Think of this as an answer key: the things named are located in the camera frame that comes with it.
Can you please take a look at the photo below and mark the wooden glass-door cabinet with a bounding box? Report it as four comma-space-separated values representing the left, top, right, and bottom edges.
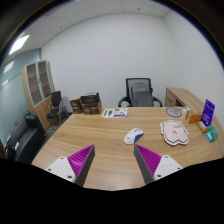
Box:
21, 61, 54, 131

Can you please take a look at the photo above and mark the small brown cardboard box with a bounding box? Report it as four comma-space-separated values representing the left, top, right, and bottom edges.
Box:
70, 96, 82, 114

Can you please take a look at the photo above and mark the grey mesh office chair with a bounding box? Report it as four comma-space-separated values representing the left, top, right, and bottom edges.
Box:
118, 78, 163, 107

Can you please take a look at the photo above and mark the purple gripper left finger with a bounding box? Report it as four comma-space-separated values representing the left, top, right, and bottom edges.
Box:
47, 145, 95, 186

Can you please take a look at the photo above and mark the black leather sofa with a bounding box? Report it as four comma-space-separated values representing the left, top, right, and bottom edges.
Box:
6, 115, 46, 164

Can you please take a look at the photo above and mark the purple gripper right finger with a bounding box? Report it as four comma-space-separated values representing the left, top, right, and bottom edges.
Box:
134, 144, 182, 184

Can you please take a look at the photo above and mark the wooden side cabinet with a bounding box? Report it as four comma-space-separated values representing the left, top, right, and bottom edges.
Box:
165, 87, 204, 111

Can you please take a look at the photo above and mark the purple standing sign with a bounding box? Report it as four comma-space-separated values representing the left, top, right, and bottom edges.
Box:
201, 100, 215, 126

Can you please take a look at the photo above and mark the round white coaster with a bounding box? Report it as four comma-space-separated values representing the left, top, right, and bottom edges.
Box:
165, 107, 183, 118

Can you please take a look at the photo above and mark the white printed leaflet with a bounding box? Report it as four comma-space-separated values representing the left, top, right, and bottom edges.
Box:
102, 108, 128, 118

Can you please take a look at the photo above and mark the ceiling light panel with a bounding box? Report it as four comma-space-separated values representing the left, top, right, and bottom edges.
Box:
9, 35, 29, 54

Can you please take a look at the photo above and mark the orange box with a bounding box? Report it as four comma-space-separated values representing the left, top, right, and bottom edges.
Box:
185, 110, 202, 124

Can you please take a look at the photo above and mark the dark cardboard box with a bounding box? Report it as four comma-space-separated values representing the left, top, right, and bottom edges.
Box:
81, 92, 102, 115

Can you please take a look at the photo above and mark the black visitor chair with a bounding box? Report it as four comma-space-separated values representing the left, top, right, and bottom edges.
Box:
46, 91, 68, 123

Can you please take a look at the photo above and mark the teal small packet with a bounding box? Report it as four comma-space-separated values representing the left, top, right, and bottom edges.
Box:
206, 125, 219, 142

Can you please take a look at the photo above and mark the white and blue computer mouse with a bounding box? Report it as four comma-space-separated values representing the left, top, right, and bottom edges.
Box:
123, 128, 144, 145

